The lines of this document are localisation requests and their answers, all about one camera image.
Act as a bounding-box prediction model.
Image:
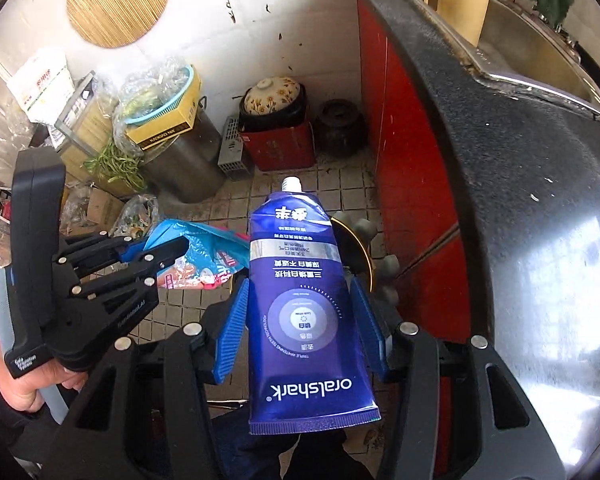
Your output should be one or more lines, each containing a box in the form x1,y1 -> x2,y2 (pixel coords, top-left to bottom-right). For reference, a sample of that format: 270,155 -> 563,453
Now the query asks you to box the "bag of vegetable scraps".
109,194 -> 161,238

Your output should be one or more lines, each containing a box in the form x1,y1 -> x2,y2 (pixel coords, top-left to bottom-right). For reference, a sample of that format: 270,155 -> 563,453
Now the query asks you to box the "large steel pot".
142,95 -> 226,203

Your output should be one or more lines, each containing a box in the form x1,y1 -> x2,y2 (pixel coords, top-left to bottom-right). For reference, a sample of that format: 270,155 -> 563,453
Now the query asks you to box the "black cooking pot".
238,85 -> 311,133

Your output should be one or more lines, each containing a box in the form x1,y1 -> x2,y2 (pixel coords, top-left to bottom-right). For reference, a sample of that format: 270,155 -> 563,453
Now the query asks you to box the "floral ceramic lid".
244,76 -> 301,116

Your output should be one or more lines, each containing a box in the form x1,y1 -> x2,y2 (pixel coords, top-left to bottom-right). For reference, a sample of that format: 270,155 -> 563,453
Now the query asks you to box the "bunch of green beans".
84,137 -> 148,192

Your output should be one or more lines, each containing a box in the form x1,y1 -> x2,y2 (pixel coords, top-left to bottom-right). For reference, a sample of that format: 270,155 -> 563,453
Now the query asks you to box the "person's left hand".
0,344 -> 89,412

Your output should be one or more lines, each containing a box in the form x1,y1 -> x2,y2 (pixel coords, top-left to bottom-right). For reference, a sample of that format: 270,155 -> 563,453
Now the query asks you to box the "yellow plastic jug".
437,0 -> 492,48

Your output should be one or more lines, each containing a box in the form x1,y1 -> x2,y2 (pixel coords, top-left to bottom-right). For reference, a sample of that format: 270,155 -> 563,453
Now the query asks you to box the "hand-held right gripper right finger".
349,277 -> 566,480

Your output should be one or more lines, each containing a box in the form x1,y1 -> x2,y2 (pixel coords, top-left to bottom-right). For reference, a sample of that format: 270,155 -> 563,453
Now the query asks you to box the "blue snack bag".
145,218 -> 253,292

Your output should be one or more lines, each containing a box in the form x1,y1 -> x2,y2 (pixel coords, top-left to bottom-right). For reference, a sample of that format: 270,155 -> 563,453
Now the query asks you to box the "clear plastic bag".
112,52 -> 191,111

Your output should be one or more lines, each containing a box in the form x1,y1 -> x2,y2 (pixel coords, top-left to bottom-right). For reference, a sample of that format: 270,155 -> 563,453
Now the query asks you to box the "grey knobbed yellow rimmed object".
330,212 -> 401,306

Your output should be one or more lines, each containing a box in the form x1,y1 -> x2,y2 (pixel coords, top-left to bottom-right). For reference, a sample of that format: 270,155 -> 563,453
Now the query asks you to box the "round bamboo mat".
66,0 -> 173,50

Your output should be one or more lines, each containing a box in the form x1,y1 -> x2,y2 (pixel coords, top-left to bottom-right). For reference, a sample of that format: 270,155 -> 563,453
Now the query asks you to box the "steel sink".
380,0 -> 600,128

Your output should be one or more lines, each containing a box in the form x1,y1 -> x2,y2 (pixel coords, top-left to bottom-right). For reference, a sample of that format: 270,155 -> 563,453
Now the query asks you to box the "dark blue toothpaste tube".
247,176 -> 382,436

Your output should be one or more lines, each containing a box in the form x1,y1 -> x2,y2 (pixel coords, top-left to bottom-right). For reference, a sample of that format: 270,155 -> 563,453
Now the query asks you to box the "small brown cardboard box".
85,187 -> 126,228

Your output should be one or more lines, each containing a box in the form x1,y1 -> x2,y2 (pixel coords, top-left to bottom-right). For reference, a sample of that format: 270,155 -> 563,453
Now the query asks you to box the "grey plastic basket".
217,115 -> 253,181

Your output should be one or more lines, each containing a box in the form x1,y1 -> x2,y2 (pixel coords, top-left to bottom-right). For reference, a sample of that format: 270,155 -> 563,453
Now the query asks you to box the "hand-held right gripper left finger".
55,277 -> 251,480

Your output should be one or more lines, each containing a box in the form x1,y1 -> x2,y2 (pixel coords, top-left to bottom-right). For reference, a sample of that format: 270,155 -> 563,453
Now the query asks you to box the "red cabinet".
356,0 -> 473,346

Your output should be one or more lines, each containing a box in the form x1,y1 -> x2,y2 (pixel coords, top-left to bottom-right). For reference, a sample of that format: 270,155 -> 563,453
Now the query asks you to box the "yellow cardboard box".
125,77 -> 203,152

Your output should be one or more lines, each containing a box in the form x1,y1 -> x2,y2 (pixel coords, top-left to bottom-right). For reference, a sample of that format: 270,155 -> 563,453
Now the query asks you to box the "light blue plastic basket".
115,66 -> 196,128

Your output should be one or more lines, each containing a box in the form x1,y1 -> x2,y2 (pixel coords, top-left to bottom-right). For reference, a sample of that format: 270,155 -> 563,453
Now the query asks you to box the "white printed plastic bag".
7,49 -> 76,123

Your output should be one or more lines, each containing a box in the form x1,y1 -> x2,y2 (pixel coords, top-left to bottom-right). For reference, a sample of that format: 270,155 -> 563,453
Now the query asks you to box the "dark clay pot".
314,99 -> 367,158

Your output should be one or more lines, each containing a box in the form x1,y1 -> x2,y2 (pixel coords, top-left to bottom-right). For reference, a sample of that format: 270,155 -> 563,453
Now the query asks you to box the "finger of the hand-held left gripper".
51,231 -> 191,281
66,274 -> 158,368

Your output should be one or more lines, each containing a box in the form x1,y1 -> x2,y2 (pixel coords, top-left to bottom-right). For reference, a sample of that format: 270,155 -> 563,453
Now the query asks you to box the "red box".
240,117 -> 317,172

